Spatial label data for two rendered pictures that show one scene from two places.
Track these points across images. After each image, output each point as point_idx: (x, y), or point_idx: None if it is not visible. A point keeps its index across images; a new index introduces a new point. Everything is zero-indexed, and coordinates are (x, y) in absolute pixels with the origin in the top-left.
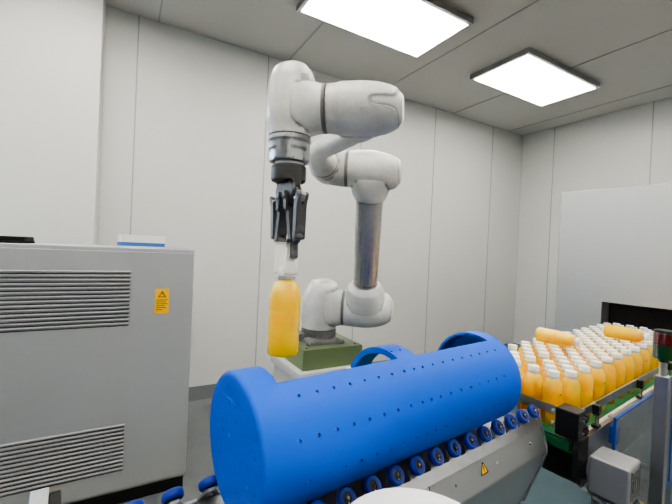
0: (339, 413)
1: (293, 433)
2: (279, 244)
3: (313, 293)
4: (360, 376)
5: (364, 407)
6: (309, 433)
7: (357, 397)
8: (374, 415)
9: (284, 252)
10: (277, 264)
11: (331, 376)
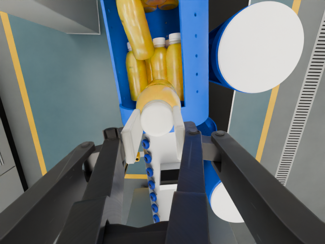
0: (206, 59)
1: (207, 99)
2: (134, 153)
3: None
4: (191, 17)
5: (206, 31)
6: (208, 86)
7: (203, 34)
8: (208, 22)
9: (135, 131)
10: (140, 135)
11: (187, 52)
